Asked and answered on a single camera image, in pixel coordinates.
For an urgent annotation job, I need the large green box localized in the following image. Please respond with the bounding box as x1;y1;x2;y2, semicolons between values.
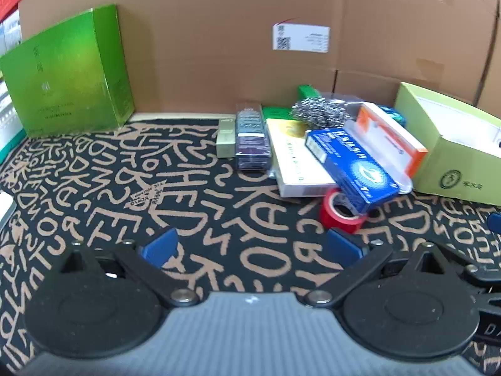
0;4;136;138

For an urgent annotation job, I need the shiny blue packet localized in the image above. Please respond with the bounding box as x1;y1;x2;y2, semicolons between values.
378;105;407;128

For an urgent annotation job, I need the small green box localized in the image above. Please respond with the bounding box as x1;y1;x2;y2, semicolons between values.
297;85;323;104

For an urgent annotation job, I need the white flat box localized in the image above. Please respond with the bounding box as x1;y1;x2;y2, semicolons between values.
0;191;17;232

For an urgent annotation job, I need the blue box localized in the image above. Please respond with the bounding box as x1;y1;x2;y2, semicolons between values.
304;127;400;214

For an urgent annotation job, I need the large cardboard box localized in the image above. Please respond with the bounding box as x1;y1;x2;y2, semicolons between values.
18;0;501;124

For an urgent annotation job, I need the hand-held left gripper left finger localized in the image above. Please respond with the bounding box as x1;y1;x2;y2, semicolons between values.
59;227;199;309

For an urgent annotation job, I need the white shelving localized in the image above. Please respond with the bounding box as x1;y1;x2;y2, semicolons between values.
0;8;25;157

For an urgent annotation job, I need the small olive box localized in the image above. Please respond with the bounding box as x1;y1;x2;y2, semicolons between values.
216;117;238;159

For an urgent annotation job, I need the orange white box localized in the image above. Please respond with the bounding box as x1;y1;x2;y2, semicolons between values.
354;102;428;194

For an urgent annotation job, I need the green flat packet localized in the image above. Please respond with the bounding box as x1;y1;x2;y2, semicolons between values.
261;106;295;122

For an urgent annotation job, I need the black patterned mat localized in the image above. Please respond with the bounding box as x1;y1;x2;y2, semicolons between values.
0;117;501;376

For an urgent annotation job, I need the white yellow box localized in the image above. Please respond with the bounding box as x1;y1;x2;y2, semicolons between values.
265;118;338;198

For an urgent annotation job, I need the steel wool scrubber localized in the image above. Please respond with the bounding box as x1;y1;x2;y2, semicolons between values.
292;97;352;129

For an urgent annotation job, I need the white shipping label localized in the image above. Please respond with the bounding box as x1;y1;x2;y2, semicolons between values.
273;23;330;53

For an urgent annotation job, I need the dark purple box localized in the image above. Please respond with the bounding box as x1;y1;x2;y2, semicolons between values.
235;103;271;171

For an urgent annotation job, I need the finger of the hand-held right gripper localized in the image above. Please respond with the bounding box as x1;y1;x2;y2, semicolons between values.
434;211;501;302

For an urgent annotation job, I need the light green box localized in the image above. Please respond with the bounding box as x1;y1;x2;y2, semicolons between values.
393;82;501;207

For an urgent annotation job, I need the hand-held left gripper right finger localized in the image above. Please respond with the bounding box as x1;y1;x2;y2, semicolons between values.
306;227;447;309

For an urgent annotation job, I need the red tape roll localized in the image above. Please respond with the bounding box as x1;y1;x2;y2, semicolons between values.
320;188;369;235

